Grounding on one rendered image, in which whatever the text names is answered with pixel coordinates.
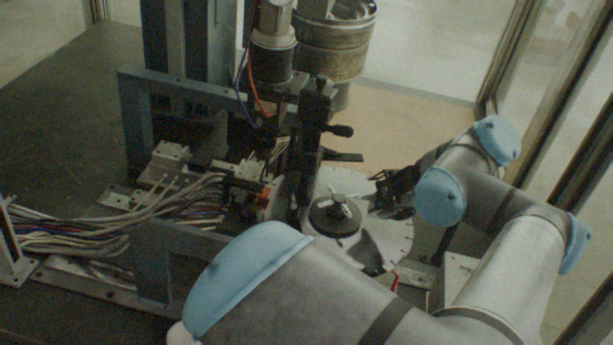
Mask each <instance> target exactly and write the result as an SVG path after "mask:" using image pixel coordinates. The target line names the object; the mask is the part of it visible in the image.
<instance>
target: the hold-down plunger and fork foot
mask: <svg viewBox="0 0 613 345"><path fill-rule="evenodd" d="M310 179H311V176H310V175H305V174H302V173H301V172H291V173H290V182H291V186H290V189H289V195H288V201H290V200H291V198H292V195H293V194H294V197H295V201H296V207H309V205H310V197H309V193H308V189H309V184H310Z"/></svg>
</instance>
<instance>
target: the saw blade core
mask: <svg viewBox="0 0 613 345"><path fill-rule="evenodd" d="M291 172H297V171H295V170H291V171H288V172H284V174H281V175H279V176H277V177H276V179H274V180H273V181H272V182H271V183H270V184H268V185H267V186H266V187H267V188H271V193H270V194H269V196H268V199H267V200H266V199H262V198H259V199H258V202H257V205H256V210H255V219H256V222H257V225H258V224H261V223H262V222H269V221H276V222H280V223H283V224H285V225H288V226H290V227H291V228H293V229H295V230H296V231H297V232H299V233H301V234H302V235H305V236H308V235H310V236H312V237H313V238H314V242H317V243H318V244H320V245H321V246H323V247H324V248H326V249H327V250H329V251H330V252H332V253H333V254H335V255H336V256H339V257H340V258H342V259H343V260H345V261H346V262H348V263H349V264H351V265H352V266H354V267H355V268H357V269H358V270H360V271H361V272H363V273H364V274H366V275H367V276H369V277H371V278H373V277H378V276H379V275H383V274H385V273H387V272H389V271H391V269H393V268H394V267H396V266H397V265H398V264H399V263H400V262H401V261H402V260H403V259H404V258H405V256H406V255H407V254H408V253H409V251H410V247H411V244H412V239H413V226H412V221H411V219H408V220H406V221H394V220H382V219H377V218H373V217H366V216H365V215H366V214H368V212H367V209H368V207H369V203H370V202H369V201H364V200H360V197H361V196H363V195H365V194H369V193H375V192H376V191H377V190H376V188H375V182H368V181H366V180H367V179H368V177H369V176H368V175H366V174H364V173H362V172H357V171H354V170H353V171H352V173H351V170H350V169H348V168H343V167H337V166H335V171H334V166H329V165H321V167H320V168H319V170H318V171H317V174H315V175H314V176H311V179H310V184H309V189H308V193H309V197H310V204H312V202H313V201H315V200H316V199H317V198H319V197H322V196H326V195H332V194H331V193H330V191H329V190H328V189H327V185H329V184H330V185H331V186H332V188H333V189H334V190H335V192H336V193H342V194H344V195H345V196H350V195H353V194H357V193H358V194H359V195H360V197H359V199H355V200H351V201H352V202H353V203H355V204H356V205H357V206H358V207H359V209H360V211H361V213H362V222H361V226H360V228H359V229H358V230H357V231H356V232H355V233H353V234H351V235H343V236H336V235H329V234H326V233H324V232H322V231H320V230H319V229H317V228H316V227H314V226H313V225H312V223H311V222H310V220H309V217H308V211H309V207H296V203H293V202H292V201H291V200H290V201H288V195H289V189H290V186H291V182H290V173H291ZM274 185H275V186H274ZM309 206H310V205H309ZM260 208H264V209H260ZM405 237H407V238H409V239H406V238H405ZM401 250H402V252H401ZM390 261H391V262H392V263H393V264H392V263H391V262H390ZM383 265H385V266H386V267H387V268H388V269H389V271H387V270H386V269H385V268H384V267H383ZM375 269H377V270H378V272H379V273H378V272H377V271H376V270H375Z"/></svg>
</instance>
